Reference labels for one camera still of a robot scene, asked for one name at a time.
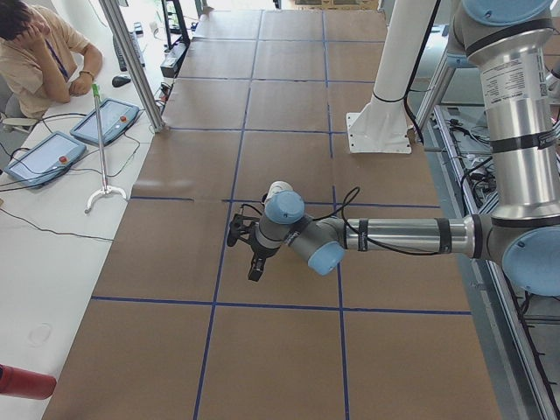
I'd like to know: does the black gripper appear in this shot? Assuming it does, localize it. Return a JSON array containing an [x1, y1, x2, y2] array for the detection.
[[248, 236, 280, 281]]

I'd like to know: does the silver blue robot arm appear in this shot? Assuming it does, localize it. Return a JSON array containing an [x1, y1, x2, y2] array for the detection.
[[248, 1, 559, 297]]

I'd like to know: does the far blue teach pendant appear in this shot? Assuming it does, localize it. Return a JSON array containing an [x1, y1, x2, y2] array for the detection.
[[70, 98, 140, 145]]

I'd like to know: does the blue teach pendant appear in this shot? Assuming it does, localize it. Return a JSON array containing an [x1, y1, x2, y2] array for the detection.
[[4, 131, 87, 188], [70, 98, 140, 145]]

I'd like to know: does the black computer mouse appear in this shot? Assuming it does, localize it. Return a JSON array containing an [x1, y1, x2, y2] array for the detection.
[[111, 74, 131, 88]]

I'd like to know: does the near blue teach pendant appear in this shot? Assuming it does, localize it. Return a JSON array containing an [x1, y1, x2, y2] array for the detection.
[[4, 131, 87, 188]]

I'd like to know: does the silver reacher grabber tool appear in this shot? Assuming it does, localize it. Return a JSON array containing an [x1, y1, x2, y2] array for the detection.
[[84, 83, 127, 214]]

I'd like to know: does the black keyboard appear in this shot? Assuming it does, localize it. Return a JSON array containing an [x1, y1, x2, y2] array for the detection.
[[111, 28, 146, 72]]

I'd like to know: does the red bottle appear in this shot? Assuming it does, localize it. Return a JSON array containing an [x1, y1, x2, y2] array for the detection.
[[1, 365, 57, 400]]

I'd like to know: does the seated person in beige shirt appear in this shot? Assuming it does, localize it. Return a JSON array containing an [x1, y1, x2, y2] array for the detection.
[[1, 1, 103, 119]]

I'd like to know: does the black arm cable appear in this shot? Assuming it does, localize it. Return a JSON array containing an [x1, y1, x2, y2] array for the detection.
[[323, 186, 443, 256]]

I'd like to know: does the aluminium frame post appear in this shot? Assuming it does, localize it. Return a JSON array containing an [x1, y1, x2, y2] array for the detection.
[[99, 0, 165, 133]]

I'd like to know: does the white central pedestal column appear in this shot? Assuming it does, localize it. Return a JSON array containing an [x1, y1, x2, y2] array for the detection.
[[346, 0, 440, 154]]

